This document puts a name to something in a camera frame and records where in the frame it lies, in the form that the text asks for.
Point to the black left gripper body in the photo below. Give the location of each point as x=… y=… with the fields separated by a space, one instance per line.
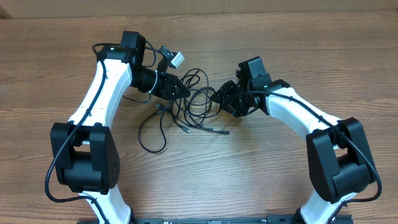
x=168 y=86

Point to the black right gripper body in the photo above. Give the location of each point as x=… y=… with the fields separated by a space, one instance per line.
x=234 y=99

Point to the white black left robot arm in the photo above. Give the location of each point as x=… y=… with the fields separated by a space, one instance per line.
x=86 y=163

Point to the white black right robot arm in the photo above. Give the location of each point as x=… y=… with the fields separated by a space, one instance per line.
x=340 y=163

